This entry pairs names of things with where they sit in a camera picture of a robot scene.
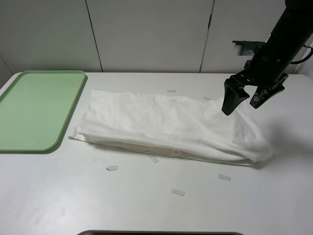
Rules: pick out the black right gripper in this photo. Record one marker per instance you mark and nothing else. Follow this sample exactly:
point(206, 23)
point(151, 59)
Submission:
point(263, 71)

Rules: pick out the white short sleeve t-shirt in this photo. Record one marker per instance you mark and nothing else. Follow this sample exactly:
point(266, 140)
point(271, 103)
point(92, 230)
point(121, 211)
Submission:
point(173, 126)

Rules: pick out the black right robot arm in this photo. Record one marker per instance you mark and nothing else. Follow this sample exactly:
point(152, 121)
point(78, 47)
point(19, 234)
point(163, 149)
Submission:
point(296, 23)

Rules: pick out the green plastic tray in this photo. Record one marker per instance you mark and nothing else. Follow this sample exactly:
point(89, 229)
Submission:
point(36, 108)

